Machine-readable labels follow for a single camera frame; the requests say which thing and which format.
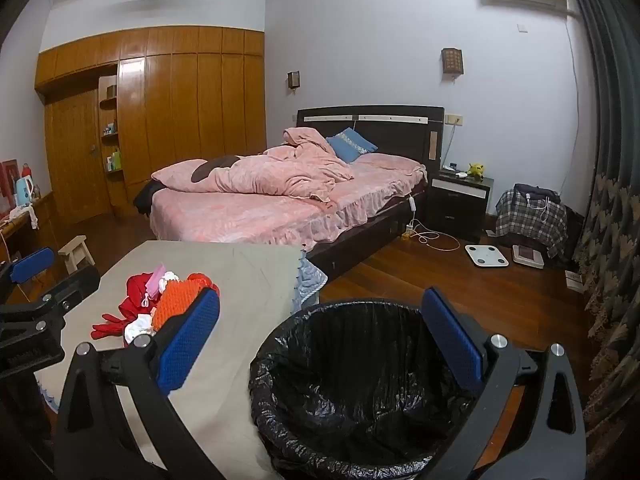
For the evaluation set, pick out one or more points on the pink frilled bed sheet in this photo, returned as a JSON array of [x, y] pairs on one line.
[[240, 212]]

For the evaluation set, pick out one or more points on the black bag-lined waste bin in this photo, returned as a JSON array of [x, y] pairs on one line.
[[350, 385]]

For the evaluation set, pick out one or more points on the red thermos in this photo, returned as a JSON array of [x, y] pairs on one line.
[[26, 170]]

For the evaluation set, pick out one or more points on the dark brown cushion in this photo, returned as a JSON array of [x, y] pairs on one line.
[[220, 162]]

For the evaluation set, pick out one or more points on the black clothing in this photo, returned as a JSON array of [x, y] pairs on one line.
[[145, 197]]

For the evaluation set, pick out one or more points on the green bottle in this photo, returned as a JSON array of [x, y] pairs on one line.
[[116, 160]]

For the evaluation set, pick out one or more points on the red knitted glove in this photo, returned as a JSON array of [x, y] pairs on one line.
[[132, 295]]

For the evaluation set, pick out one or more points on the wooden sideboard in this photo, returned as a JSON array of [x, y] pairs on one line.
[[42, 230]]

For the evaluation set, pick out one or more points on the blue pillow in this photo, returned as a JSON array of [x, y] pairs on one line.
[[350, 145]]

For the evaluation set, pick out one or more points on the plaid cloth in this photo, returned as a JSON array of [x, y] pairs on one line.
[[530, 225]]

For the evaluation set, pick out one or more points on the red plastic bag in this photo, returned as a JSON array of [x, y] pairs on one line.
[[200, 278]]

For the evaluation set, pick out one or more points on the wooden lattice wall lamp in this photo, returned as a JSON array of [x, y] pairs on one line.
[[452, 61], [293, 79]]

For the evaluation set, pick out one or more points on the white box blue print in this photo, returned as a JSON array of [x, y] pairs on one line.
[[137, 327]]

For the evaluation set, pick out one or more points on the white bathroom scale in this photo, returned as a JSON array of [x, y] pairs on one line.
[[486, 255]]

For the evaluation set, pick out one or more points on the light blue kettle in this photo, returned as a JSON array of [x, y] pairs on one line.
[[23, 192]]

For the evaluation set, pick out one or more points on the dark green patterned curtain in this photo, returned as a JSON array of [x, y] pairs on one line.
[[615, 110]]

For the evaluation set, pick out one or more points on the wooden wardrobe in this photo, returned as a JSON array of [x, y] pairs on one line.
[[175, 120]]

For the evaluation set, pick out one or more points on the white wooden stool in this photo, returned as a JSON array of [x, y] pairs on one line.
[[75, 255]]

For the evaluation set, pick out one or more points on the dark jacket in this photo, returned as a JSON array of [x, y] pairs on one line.
[[535, 192]]

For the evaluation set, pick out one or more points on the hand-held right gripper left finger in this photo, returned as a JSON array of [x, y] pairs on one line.
[[192, 340]]

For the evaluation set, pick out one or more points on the dark nightstand white stripe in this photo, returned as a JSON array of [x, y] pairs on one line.
[[452, 210]]

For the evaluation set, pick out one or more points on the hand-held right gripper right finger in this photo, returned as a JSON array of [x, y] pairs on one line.
[[450, 335]]

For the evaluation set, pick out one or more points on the large red photo frame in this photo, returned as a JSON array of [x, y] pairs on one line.
[[9, 185]]

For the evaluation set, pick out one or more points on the white flat packet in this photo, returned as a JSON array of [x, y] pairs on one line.
[[574, 280]]

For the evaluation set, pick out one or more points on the yellow plush toy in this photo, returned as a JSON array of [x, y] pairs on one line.
[[476, 170]]

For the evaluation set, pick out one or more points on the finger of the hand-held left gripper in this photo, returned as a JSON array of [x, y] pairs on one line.
[[75, 285], [32, 264]]

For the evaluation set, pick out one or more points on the white blanket controller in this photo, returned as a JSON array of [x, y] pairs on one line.
[[413, 203]]

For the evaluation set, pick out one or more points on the pink duvet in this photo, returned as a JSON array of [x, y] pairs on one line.
[[280, 175]]

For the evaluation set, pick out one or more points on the beige wall socket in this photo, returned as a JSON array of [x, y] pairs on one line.
[[455, 119]]

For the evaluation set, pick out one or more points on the white hanging cloth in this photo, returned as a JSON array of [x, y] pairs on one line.
[[32, 217]]

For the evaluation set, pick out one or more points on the dark wooden bed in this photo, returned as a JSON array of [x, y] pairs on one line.
[[395, 132]]

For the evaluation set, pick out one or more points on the yellow power strip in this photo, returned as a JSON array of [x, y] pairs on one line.
[[409, 233]]

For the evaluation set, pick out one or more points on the orange foam net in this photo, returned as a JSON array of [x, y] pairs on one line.
[[172, 305]]

